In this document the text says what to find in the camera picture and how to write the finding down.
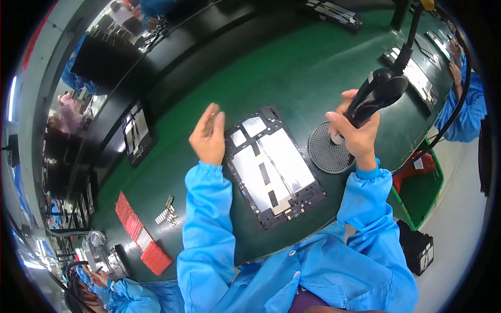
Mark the tablet chassis on conveyor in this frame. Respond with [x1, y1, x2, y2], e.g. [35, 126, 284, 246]
[121, 102, 154, 168]
[302, 0, 363, 34]
[381, 45, 439, 116]
[414, 31, 452, 72]

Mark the heap of small metal parts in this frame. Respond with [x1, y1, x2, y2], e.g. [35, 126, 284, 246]
[154, 194, 179, 228]

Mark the person's body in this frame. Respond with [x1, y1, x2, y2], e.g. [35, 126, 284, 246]
[219, 219, 419, 313]

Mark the black screwdriver cable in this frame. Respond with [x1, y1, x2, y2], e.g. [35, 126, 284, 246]
[391, 0, 426, 75]

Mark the black hanging cable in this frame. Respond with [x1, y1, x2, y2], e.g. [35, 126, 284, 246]
[391, 29, 471, 177]

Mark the green crate with red item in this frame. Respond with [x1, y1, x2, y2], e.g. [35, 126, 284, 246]
[387, 139, 444, 232]

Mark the person's right hand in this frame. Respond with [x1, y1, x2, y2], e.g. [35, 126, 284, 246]
[326, 89, 381, 172]

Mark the black electric screwdriver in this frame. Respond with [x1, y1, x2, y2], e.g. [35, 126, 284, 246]
[331, 67, 409, 145]

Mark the round black screw tray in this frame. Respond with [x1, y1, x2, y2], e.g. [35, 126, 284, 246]
[308, 121, 356, 174]

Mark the tablet chassis with silver panels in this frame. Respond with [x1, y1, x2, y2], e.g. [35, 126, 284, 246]
[223, 105, 326, 231]

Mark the person's left hand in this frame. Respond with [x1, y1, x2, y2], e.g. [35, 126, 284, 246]
[189, 103, 226, 166]

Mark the red parts tray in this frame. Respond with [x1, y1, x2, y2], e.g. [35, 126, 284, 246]
[115, 191, 174, 277]

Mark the black plastic crate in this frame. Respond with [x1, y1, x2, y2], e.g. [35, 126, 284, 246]
[397, 220, 434, 277]

